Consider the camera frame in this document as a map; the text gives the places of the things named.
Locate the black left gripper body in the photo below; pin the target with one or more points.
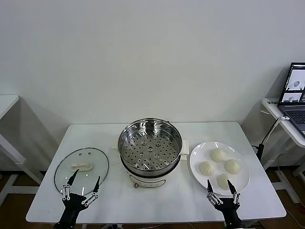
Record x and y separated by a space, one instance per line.
71 202

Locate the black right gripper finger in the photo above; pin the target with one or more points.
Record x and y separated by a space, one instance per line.
231 187
210 188

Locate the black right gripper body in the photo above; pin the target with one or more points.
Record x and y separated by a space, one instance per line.
227 210

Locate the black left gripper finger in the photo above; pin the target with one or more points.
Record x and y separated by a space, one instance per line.
71 180
96 184

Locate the white steamed baozi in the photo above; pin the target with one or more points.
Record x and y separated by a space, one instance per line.
218 155
233 166
206 168
222 181

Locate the stainless steel steamer basket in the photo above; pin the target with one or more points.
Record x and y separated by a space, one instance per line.
147 153

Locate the white round plate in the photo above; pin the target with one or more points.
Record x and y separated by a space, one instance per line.
202 152

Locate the white electric cooking pot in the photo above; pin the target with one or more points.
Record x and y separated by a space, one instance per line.
147 182

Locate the white laptop desk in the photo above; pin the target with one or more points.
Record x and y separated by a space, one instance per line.
271 107

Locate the open grey laptop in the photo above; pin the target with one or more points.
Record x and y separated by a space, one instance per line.
295 114

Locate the white side table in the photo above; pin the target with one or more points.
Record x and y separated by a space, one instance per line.
7 101

